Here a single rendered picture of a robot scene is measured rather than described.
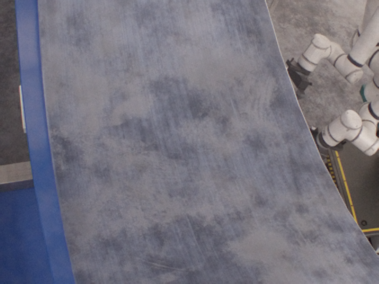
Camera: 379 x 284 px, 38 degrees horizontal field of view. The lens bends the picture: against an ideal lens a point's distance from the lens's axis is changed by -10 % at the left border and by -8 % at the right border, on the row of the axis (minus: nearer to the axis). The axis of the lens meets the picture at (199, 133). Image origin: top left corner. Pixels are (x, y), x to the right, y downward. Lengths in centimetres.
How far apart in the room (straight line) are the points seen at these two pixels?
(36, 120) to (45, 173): 19
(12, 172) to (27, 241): 33
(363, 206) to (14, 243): 175
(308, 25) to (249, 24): 281
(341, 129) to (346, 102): 169
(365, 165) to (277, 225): 187
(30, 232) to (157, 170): 111
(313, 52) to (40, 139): 124
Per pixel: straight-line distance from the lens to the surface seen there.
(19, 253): 237
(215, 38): 164
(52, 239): 188
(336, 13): 474
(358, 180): 310
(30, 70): 204
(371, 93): 289
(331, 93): 396
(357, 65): 257
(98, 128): 146
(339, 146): 239
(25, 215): 246
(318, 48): 254
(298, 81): 260
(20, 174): 250
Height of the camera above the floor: 262
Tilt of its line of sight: 49 degrees down
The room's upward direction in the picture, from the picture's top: 10 degrees clockwise
